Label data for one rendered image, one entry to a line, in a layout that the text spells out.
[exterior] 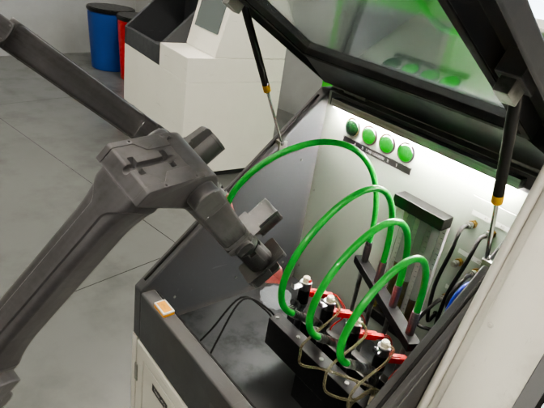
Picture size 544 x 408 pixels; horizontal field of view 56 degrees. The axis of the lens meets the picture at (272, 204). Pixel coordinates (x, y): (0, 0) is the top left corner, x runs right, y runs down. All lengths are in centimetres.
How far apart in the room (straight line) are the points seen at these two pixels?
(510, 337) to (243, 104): 343
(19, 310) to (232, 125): 359
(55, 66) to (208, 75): 293
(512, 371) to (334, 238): 71
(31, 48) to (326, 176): 84
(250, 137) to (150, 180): 374
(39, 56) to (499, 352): 94
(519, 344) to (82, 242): 69
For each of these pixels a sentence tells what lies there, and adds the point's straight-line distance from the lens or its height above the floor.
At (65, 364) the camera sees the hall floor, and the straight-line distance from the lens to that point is 255.
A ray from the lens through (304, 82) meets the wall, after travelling 611.
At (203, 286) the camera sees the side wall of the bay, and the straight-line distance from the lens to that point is 147.
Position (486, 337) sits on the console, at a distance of 97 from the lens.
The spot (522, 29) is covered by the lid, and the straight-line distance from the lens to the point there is 65.
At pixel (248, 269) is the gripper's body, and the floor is 115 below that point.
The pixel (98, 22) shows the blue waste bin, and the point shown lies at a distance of 709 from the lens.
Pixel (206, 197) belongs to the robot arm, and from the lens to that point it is 60.
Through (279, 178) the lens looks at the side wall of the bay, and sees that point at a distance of 143.
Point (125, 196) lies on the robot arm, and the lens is 56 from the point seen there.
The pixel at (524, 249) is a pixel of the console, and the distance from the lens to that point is 93.
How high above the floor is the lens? 178
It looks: 27 degrees down
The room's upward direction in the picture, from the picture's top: 9 degrees clockwise
